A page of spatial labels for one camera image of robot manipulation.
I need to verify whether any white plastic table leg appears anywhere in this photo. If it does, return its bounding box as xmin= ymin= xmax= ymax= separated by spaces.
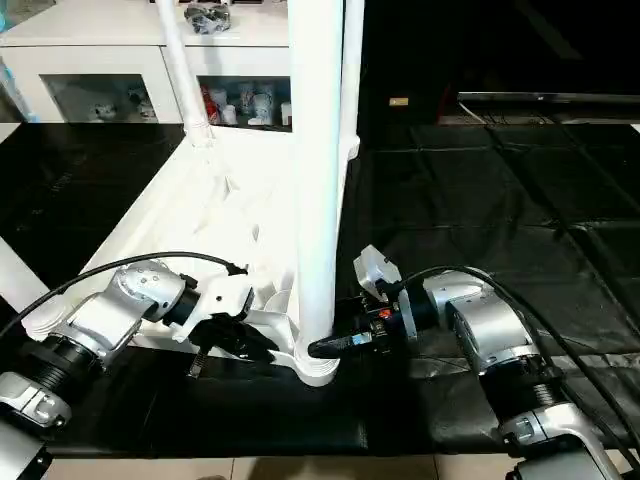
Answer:
xmin=155 ymin=0 xmax=216 ymax=149
xmin=338 ymin=0 xmax=365 ymax=161
xmin=0 ymin=240 xmax=49 ymax=313
xmin=288 ymin=0 xmax=347 ymax=386

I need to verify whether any black work mat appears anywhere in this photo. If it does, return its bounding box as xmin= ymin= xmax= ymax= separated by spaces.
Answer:
xmin=0 ymin=110 xmax=640 ymax=456

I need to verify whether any white glass-door cabinet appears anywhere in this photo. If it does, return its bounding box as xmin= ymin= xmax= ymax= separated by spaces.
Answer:
xmin=0 ymin=0 xmax=346 ymax=129

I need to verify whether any teal plastic object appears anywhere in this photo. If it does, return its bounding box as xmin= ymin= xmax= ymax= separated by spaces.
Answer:
xmin=0 ymin=55 xmax=36 ymax=123

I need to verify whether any dark bundle on cabinet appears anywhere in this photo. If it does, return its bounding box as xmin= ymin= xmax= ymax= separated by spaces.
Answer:
xmin=185 ymin=3 xmax=233 ymax=34

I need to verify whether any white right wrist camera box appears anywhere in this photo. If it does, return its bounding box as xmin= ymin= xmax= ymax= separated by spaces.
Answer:
xmin=354 ymin=245 xmax=405 ymax=301

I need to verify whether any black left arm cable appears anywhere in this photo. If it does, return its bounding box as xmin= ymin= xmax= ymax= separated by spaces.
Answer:
xmin=0 ymin=251 xmax=247 ymax=336

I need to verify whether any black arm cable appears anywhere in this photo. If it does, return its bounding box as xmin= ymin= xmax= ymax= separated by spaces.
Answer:
xmin=0 ymin=251 xmax=247 ymax=336
xmin=400 ymin=265 xmax=640 ymax=471

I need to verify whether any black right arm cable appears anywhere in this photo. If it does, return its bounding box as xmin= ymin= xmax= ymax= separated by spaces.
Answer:
xmin=400 ymin=265 xmax=640 ymax=471

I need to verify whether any dark metal rail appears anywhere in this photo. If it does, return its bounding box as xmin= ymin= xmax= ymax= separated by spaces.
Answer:
xmin=458 ymin=92 xmax=640 ymax=105

